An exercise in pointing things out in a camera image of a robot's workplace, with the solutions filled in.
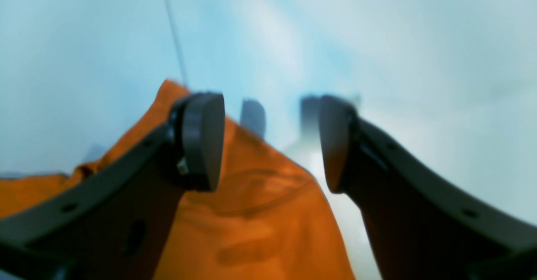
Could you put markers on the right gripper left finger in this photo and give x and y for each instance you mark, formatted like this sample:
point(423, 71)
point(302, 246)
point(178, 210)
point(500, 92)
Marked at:
point(115, 224)

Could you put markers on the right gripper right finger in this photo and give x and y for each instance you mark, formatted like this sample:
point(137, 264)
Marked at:
point(420, 227)

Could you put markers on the orange t-shirt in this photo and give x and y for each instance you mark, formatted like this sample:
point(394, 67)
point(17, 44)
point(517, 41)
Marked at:
point(267, 220)

